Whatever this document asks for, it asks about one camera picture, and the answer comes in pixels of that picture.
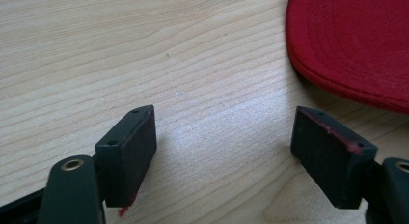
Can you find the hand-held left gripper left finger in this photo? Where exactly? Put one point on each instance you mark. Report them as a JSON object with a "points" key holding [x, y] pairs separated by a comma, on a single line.
{"points": [[126, 159]]}

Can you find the red cap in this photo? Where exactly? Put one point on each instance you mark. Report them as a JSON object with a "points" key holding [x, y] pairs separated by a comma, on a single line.
{"points": [[353, 40]]}

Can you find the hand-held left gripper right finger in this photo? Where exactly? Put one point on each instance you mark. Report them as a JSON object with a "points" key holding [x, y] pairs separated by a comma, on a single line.
{"points": [[331, 162]]}

